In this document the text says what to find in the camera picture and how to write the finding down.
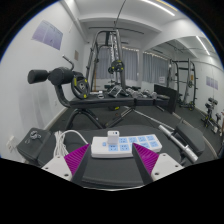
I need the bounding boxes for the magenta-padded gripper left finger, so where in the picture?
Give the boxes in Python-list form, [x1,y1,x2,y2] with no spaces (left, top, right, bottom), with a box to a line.
[41,143,93,186]

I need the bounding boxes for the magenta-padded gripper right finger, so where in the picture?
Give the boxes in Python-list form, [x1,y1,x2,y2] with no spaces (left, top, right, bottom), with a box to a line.
[132,143,184,185]

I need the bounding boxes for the small white charger block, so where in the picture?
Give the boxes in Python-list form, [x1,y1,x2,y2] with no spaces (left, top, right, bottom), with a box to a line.
[106,130,120,146]

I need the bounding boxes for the white power strip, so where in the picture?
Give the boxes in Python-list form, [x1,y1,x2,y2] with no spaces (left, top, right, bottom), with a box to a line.
[90,133,164,159]

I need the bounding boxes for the silver barbell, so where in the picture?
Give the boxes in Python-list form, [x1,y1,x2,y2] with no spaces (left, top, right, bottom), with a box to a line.
[133,108,199,164]

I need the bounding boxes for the small black padded seat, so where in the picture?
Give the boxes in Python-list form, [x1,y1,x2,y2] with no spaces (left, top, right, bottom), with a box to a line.
[16,127,53,166]

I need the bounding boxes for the metal spring collar clip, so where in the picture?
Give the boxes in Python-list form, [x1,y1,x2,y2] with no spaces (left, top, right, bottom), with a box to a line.
[28,130,43,141]

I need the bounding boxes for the black weight bench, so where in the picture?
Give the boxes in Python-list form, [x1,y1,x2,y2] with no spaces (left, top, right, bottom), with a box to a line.
[27,66,179,131]

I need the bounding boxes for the black box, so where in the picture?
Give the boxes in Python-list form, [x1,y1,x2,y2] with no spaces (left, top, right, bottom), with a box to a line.
[153,83,181,114]

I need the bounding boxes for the black yellow weight plate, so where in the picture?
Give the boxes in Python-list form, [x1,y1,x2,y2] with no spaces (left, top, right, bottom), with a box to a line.
[69,74,91,100]
[107,59,125,75]

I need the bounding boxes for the dumbbell rack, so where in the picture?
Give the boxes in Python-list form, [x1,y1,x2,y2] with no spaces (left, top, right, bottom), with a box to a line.
[201,97,224,134]

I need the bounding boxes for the black squat rack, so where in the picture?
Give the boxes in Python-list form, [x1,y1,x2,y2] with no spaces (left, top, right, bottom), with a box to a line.
[166,58,199,112]

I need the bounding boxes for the grey window curtain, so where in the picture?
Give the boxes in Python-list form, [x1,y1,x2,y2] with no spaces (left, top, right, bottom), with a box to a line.
[96,46,139,81]
[142,51,169,84]

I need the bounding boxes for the ceiling light strip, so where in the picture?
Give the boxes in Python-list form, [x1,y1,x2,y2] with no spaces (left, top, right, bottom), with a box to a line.
[195,35,212,57]
[139,0,176,17]

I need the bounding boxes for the white power cable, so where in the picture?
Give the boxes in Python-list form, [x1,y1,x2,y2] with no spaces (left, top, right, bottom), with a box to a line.
[52,129,93,158]

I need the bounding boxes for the white wall socket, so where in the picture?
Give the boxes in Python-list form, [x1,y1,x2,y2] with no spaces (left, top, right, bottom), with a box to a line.
[5,134,18,153]

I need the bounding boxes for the chrome dumbbells and handles group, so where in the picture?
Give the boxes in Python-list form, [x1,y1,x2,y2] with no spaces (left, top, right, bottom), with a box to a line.
[106,84,158,99]

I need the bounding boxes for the small purple wall poster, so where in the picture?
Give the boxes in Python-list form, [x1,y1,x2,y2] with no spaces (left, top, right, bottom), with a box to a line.
[205,75,219,90]

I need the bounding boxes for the grey cable machine frame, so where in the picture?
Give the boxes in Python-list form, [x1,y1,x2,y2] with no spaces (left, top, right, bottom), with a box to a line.
[84,29,129,93]

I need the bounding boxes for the large purple wall poster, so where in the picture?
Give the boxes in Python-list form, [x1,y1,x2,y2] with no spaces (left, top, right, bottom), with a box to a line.
[31,19,64,51]

